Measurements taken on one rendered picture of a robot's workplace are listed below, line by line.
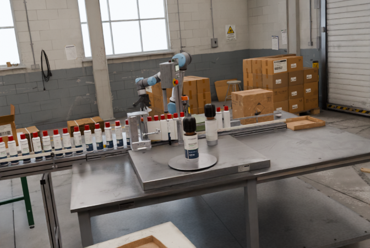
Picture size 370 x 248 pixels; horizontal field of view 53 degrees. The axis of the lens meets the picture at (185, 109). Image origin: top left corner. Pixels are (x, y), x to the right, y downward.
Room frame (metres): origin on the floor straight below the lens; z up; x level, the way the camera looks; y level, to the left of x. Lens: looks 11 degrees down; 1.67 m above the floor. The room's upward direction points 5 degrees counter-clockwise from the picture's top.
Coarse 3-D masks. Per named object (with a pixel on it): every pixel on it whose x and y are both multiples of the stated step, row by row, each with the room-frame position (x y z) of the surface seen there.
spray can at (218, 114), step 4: (216, 108) 2.93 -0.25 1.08; (216, 112) 2.92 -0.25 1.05; (220, 112) 2.92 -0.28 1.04; (216, 116) 2.92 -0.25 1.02; (220, 116) 2.91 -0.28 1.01; (216, 120) 2.92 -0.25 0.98; (220, 120) 2.91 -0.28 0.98; (220, 124) 2.91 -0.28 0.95; (220, 128) 2.91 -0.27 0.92; (220, 132) 2.91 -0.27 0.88
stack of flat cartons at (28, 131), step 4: (20, 128) 6.33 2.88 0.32; (24, 128) 6.33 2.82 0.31; (28, 128) 6.30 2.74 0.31; (32, 128) 6.28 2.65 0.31; (36, 128) 6.25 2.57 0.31; (20, 132) 6.05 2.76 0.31; (24, 132) 6.03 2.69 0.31; (28, 132) 6.00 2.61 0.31; (32, 132) 5.96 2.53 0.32; (28, 136) 5.90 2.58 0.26; (32, 136) 5.94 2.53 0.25; (28, 140) 5.90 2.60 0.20; (40, 140) 5.99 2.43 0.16; (28, 144) 5.90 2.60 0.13; (32, 144) 5.93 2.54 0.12; (32, 148) 5.92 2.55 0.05
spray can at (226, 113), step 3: (225, 108) 2.94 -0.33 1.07; (225, 111) 2.94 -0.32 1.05; (228, 111) 2.94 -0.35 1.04; (225, 114) 2.93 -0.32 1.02; (228, 114) 2.93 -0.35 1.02; (225, 117) 2.93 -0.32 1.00; (228, 117) 2.93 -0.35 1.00; (225, 120) 2.93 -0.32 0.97; (228, 120) 2.93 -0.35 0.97; (225, 123) 2.93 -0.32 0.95; (228, 123) 2.93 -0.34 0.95; (225, 126) 2.93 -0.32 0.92; (228, 126) 2.93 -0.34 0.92
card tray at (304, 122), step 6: (288, 120) 3.24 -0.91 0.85; (294, 120) 3.25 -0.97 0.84; (300, 120) 3.26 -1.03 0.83; (306, 120) 3.24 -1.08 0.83; (312, 120) 3.21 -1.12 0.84; (318, 120) 3.12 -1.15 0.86; (288, 126) 3.09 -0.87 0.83; (294, 126) 2.96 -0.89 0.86; (300, 126) 2.98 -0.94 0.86; (306, 126) 2.99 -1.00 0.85; (312, 126) 3.01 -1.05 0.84
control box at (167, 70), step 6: (162, 66) 2.85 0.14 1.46; (168, 66) 2.83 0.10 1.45; (174, 66) 2.88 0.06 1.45; (162, 72) 2.85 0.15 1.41; (168, 72) 2.83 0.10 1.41; (174, 72) 2.87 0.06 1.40; (162, 78) 2.85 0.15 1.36; (168, 78) 2.84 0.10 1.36; (174, 78) 2.86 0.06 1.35; (162, 84) 2.85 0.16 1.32; (168, 84) 2.84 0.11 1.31; (174, 84) 2.85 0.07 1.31
